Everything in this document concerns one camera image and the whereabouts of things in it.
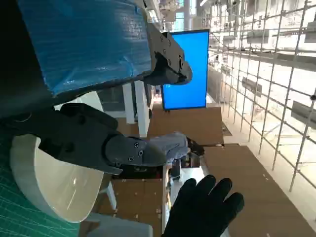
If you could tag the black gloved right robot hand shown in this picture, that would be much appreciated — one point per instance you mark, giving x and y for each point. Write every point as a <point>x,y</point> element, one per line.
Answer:
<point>202,209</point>

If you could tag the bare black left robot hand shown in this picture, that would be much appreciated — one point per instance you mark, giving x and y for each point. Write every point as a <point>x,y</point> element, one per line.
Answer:
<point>81,44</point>

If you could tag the white plate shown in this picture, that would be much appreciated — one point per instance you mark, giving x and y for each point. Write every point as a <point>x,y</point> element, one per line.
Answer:
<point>61,187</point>

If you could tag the blue monitor screen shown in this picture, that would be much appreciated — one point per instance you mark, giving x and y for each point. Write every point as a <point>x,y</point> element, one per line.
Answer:
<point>190,93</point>

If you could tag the green cutting mat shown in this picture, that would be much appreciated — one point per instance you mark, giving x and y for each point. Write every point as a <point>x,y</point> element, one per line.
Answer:
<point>14,217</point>

